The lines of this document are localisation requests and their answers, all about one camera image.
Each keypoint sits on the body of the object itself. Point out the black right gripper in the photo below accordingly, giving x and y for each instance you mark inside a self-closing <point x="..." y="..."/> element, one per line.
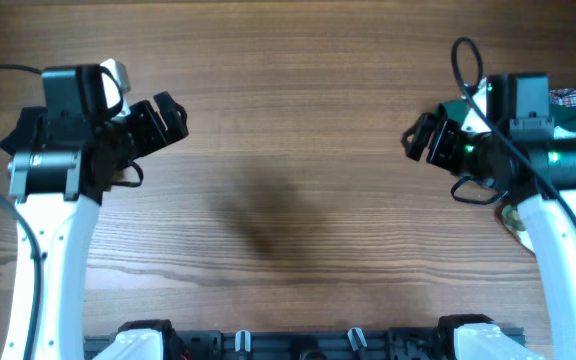
<point x="445" y="133"/>

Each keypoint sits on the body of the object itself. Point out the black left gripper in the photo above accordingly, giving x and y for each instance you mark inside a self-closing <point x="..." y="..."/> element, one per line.
<point x="144" y="115"/>

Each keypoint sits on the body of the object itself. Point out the white beige garment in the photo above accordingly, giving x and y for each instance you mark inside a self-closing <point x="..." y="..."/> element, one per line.
<point x="508" y="216"/>

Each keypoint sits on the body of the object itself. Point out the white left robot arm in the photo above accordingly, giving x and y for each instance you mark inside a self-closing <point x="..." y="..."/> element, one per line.
<point x="65" y="155"/>

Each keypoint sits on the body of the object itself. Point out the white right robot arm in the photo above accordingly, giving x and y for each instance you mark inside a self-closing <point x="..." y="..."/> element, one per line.
<point x="507" y="142"/>

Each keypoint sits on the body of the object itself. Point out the dark green garment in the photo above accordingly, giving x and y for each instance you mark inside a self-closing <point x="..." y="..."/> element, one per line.
<point x="460" y="112"/>

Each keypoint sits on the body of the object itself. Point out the black folded garment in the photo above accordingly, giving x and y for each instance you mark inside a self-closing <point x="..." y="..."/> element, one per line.
<point x="29" y="132"/>

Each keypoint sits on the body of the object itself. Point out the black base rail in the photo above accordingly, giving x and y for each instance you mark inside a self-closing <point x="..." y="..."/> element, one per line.
<point x="394" y="343"/>

